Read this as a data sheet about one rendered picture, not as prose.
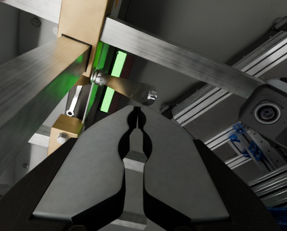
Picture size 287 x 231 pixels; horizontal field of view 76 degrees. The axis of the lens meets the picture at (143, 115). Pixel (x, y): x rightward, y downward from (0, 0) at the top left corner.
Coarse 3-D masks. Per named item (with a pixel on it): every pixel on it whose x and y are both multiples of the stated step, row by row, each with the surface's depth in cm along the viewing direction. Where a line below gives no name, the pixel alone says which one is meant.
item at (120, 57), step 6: (120, 54) 40; (126, 54) 40; (120, 60) 41; (114, 66) 42; (120, 66) 42; (114, 72) 43; (108, 90) 45; (108, 96) 46; (108, 102) 47; (102, 108) 48
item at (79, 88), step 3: (78, 87) 44; (81, 87) 44; (78, 90) 45; (75, 93) 45; (78, 93) 45; (75, 96) 45; (78, 96) 46; (72, 99) 46; (75, 99) 46; (72, 102) 46; (75, 102) 46; (72, 105) 47; (75, 105) 47; (72, 108) 47; (66, 111) 48; (72, 111) 48; (69, 114) 49; (72, 114) 48
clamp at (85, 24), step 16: (64, 0) 21; (80, 0) 21; (96, 0) 21; (112, 0) 24; (64, 16) 22; (80, 16) 22; (96, 16) 22; (64, 32) 23; (80, 32) 23; (96, 32) 23; (96, 48) 24; (96, 64) 28; (80, 80) 26
